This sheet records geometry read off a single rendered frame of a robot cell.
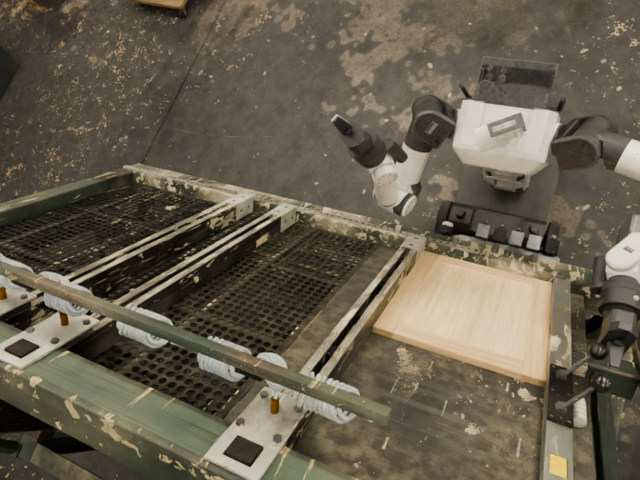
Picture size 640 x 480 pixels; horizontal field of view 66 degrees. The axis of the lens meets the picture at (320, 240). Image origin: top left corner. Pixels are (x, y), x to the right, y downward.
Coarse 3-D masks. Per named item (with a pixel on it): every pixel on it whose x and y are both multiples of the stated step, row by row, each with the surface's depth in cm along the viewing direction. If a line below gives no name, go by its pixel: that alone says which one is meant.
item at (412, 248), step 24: (408, 240) 173; (408, 264) 157; (384, 288) 141; (360, 312) 129; (336, 336) 117; (360, 336) 122; (312, 360) 108; (336, 360) 109; (264, 408) 89; (288, 408) 90; (240, 432) 84; (264, 432) 84; (288, 432) 84; (216, 456) 79; (264, 456) 80
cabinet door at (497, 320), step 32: (416, 288) 153; (448, 288) 155; (480, 288) 157; (512, 288) 159; (544, 288) 160; (384, 320) 135; (416, 320) 137; (448, 320) 138; (480, 320) 139; (512, 320) 141; (544, 320) 141; (448, 352) 125; (480, 352) 125; (512, 352) 126; (544, 352) 127; (544, 384) 117
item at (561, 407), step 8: (592, 376) 99; (600, 376) 97; (608, 376) 98; (592, 384) 98; (600, 384) 97; (608, 384) 96; (584, 392) 100; (600, 392) 98; (576, 400) 101; (560, 408) 102
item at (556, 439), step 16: (560, 288) 156; (560, 304) 146; (560, 320) 138; (560, 336) 131; (560, 352) 124; (544, 400) 112; (544, 416) 106; (544, 432) 100; (560, 432) 99; (544, 448) 95; (560, 448) 95; (544, 464) 91
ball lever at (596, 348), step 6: (594, 348) 107; (600, 348) 107; (606, 348) 107; (594, 354) 107; (600, 354) 106; (606, 354) 106; (582, 360) 110; (588, 360) 109; (576, 366) 111; (558, 372) 114; (564, 372) 113; (564, 378) 112
